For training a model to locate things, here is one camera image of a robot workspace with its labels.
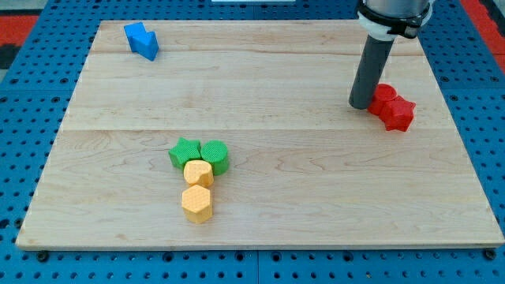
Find red star block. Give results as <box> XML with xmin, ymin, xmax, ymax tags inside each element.
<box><xmin>379</xmin><ymin>97</ymin><xmax>416</xmax><ymax>132</ymax></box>

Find wooden board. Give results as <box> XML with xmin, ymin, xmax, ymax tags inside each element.
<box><xmin>17</xmin><ymin>21</ymin><xmax>504</xmax><ymax>251</ymax></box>

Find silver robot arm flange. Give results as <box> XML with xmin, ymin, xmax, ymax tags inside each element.
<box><xmin>357</xmin><ymin>0</ymin><xmax>433</xmax><ymax>41</ymax></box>

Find green star block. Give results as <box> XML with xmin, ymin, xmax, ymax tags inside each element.
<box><xmin>168</xmin><ymin>137</ymin><xmax>201</xmax><ymax>170</ymax></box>

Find yellow heart block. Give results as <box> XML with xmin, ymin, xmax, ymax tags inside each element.
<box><xmin>183</xmin><ymin>160</ymin><xmax>214</xmax><ymax>188</ymax></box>

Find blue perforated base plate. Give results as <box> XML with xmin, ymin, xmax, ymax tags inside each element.
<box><xmin>1</xmin><ymin>0</ymin><xmax>504</xmax><ymax>283</ymax></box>

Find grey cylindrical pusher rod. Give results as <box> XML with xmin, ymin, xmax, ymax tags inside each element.
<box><xmin>349</xmin><ymin>35</ymin><xmax>394</xmax><ymax>110</ymax></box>

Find blue arrow-shaped block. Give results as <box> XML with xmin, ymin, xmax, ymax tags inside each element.
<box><xmin>124</xmin><ymin>22</ymin><xmax>159</xmax><ymax>61</ymax></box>

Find yellow hexagon block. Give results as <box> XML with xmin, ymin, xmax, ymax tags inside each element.
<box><xmin>181</xmin><ymin>185</ymin><xmax>213</xmax><ymax>224</ymax></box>

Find green cylinder block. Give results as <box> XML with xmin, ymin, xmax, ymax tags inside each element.
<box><xmin>200</xmin><ymin>140</ymin><xmax>229</xmax><ymax>176</ymax></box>

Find red cylinder block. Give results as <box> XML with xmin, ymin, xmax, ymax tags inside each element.
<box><xmin>367</xmin><ymin>84</ymin><xmax>398</xmax><ymax>115</ymax></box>

